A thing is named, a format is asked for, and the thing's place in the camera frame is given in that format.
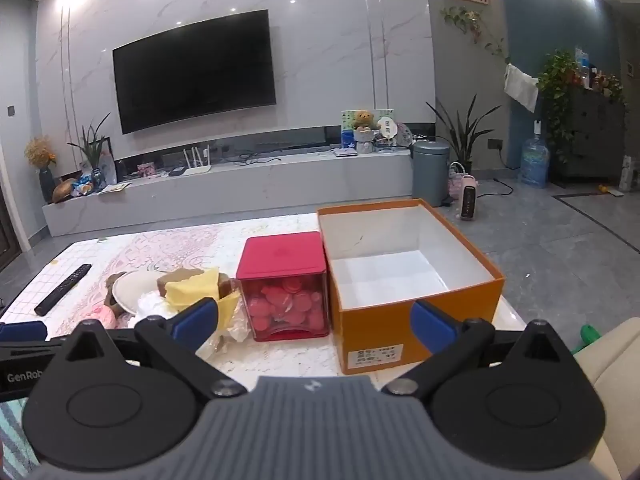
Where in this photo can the pink soft toy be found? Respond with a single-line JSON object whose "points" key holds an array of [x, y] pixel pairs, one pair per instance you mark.
{"points": [[97, 316]]}

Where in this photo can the white carton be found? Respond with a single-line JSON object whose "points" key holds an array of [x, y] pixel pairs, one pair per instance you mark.
{"points": [[628, 172]]}

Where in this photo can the hanging vine plant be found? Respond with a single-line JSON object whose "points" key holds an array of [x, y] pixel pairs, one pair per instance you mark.
{"points": [[470, 20]]}

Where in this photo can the black remote control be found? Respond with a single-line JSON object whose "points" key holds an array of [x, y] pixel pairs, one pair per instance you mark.
{"points": [[62, 290]]}

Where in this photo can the white flat box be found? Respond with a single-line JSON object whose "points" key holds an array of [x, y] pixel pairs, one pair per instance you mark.
{"points": [[345, 152]]}

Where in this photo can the blue water bottle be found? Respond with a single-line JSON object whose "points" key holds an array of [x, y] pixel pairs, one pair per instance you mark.
{"points": [[535, 162]]}

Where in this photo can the green plastic object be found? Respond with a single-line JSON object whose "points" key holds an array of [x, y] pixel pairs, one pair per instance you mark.
{"points": [[589, 337]]}

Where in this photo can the snack bags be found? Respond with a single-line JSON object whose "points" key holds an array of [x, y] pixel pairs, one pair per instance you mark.
{"points": [[87, 182]]}

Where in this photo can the brown round object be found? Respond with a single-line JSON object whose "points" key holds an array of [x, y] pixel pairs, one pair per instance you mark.
{"points": [[64, 191]]}

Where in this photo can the potted snake plant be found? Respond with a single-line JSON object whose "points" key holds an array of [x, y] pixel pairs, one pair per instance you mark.
{"points": [[462, 135]]}

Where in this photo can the pink space heater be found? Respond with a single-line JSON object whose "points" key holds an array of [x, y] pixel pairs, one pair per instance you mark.
{"points": [[468, 200]]}

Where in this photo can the white plate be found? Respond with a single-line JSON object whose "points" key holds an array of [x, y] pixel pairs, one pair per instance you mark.
{"points": [[132, 290]]}

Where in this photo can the dark grey cabinet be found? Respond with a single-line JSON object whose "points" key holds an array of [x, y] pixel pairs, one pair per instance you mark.
{"points": [[595, 135]]}

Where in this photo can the grey trash can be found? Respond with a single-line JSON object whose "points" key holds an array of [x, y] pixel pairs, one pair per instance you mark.
{"points": [[430, 175]]}

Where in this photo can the potted green plant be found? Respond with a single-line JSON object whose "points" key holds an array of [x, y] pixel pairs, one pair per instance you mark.
{"points": [[92, 142]]}

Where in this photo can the white hanging towel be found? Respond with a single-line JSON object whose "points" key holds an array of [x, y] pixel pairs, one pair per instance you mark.
{"points": [[520, 87]]}

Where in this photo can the white round fan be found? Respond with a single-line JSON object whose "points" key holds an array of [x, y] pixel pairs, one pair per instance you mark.
{"points": [[386, 127]]}

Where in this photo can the white router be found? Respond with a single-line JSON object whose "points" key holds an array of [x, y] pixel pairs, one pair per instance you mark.
{"points": [[196, 167]]}

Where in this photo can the bushy green plant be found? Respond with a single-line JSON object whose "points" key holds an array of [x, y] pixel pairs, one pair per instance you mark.
{"points": [[557, 90]]}

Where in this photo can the pink bag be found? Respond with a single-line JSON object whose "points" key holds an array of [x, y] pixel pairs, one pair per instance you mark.
{"points": [[454, 182]]}

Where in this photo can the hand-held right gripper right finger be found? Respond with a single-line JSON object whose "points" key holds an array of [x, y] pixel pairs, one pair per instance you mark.
{"points": [[432, 327]]}

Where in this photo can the teddy bear plush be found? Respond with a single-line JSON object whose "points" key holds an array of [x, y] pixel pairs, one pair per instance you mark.
{"points": [[364, 120]]}

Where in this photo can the yellow floor toy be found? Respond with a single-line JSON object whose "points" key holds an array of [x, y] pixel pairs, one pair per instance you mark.
{"points": [[611, 191]]}

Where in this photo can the wall outlet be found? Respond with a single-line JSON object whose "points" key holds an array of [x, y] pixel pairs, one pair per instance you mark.
{"points": [[494, 144]]}

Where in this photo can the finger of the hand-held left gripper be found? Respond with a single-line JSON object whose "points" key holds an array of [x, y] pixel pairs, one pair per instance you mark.
{"points": [[22, 331]]}

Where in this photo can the yellow sponge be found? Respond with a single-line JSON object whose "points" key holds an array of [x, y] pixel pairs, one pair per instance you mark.
{"points": [[192, 287], [228, 310]]}

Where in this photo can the orange cardboard box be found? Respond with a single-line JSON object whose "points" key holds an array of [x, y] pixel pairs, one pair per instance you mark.
{"points": [[380, 320]]}

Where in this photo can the patterned tablecloth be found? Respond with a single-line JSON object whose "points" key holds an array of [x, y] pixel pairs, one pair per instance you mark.
{"points": [[200, 245]]}

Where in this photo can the vase with dried flowers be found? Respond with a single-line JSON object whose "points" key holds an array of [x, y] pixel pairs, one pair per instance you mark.
{"points": [[42, 160]]}

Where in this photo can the white plastic bag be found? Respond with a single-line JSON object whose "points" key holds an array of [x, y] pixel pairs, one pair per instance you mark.
{"points": [[235, 330]]}

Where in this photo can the paper sheet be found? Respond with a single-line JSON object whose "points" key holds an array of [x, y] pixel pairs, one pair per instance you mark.
{"points": [[114, 188]]}

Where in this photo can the blue tissue pack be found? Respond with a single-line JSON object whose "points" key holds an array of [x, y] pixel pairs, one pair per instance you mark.
{"points": [[348, 140]]}

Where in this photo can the person's striped clothing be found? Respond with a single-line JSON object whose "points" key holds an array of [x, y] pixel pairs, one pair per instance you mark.
{"points": [[15, 440]]}

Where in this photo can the green picture board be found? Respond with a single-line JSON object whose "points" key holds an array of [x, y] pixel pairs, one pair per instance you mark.
{"points": [[385, 112]]}

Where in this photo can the white television console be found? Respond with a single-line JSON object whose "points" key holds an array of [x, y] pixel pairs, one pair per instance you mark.
{"points": [[240, 185]]}

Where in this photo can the pink small box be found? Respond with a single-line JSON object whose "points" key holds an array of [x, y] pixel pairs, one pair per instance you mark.
{"points": [[146, 169]]}

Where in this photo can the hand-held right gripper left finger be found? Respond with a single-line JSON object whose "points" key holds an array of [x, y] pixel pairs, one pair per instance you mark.
{"points": [[196, 323]]}

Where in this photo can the bottles on cabinet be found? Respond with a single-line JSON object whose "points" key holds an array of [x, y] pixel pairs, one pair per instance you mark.
{"points": [[597, 77]]}

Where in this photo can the black television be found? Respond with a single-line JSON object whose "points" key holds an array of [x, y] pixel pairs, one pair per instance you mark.
{"points": [[195, 70]]}

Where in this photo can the beige sofa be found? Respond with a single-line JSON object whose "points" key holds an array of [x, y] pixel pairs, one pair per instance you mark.
{"points": [[612, 410]]}

